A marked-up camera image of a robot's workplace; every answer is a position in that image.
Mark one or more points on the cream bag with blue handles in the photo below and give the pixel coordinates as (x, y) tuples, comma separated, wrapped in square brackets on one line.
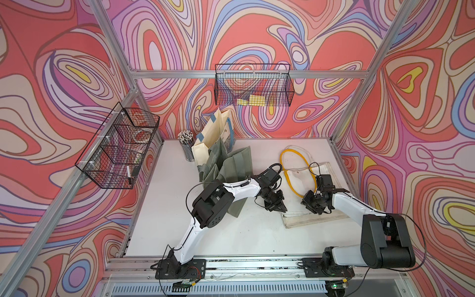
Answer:
[(219, 127)]

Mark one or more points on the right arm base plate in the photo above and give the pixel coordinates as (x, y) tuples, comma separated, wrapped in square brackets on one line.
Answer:
[(317, 267)]

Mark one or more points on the black wire basket, left wall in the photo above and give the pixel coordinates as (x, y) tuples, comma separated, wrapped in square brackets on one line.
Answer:
[(105, 157)]

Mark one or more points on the tape roll in basket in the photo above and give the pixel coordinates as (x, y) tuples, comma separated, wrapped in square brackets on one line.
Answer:
[(142, 135)]

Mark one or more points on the cream canvas bag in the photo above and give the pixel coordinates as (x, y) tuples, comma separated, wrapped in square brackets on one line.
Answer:
[(297, 215)]

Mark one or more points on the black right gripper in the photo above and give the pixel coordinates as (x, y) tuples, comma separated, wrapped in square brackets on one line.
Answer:
[(306, 201)]

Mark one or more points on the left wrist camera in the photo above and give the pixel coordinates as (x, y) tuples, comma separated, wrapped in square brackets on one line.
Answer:
[(269, 179)]

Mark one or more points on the clear cup of pencils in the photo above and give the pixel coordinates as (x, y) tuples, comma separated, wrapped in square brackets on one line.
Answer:
[(186, 140)]

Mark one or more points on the cream bag with yellow handles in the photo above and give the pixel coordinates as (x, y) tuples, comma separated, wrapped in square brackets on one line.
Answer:
[(300, 170)]

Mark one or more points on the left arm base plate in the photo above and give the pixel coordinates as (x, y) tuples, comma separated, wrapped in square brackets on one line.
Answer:
[(169, 269)]

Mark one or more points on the yellow sticky note pad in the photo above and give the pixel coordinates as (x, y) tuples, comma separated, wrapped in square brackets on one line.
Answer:
[(257, 100)]

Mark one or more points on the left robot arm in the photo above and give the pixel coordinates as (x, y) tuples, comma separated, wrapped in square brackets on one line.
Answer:
[(212, 204)]

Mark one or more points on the black wire basket, wall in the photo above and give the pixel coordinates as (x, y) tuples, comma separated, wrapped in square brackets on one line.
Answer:
[(105, 157), (235, 82)]

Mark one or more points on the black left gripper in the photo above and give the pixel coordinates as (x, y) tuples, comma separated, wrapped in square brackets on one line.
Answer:
[(281, 204)]

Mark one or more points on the green canvas bag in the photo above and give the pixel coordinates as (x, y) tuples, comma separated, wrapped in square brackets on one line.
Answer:
[(227, 167)]

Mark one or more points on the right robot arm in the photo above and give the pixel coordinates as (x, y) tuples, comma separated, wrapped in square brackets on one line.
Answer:
[(385, 242)]

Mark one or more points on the black wire basket, back wall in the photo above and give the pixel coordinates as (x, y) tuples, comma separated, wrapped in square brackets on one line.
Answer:
[(235, 82)]

